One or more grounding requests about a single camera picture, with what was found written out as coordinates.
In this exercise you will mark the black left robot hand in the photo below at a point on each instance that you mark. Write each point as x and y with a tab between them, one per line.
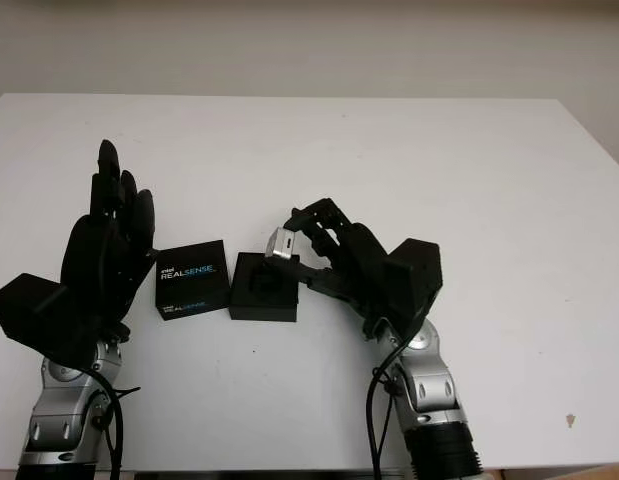
94	255

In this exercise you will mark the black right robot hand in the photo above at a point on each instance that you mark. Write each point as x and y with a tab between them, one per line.
361	270

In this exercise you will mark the small silver depth camera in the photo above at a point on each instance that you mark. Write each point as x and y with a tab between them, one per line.
280	245

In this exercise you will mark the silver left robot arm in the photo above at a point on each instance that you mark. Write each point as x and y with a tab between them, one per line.
64	415

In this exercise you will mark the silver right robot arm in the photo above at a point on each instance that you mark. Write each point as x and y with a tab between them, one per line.
434	400

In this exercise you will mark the black RealSense box lid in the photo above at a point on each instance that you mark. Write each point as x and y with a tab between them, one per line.
191	280

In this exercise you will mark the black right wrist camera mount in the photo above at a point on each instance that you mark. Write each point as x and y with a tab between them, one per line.
414	280

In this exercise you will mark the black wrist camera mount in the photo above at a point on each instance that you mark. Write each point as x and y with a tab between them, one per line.
414	280
29	315

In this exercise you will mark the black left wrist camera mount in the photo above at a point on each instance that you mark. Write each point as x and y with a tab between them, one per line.
29	315

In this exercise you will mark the black open camera box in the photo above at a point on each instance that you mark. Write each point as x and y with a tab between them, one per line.
264	307

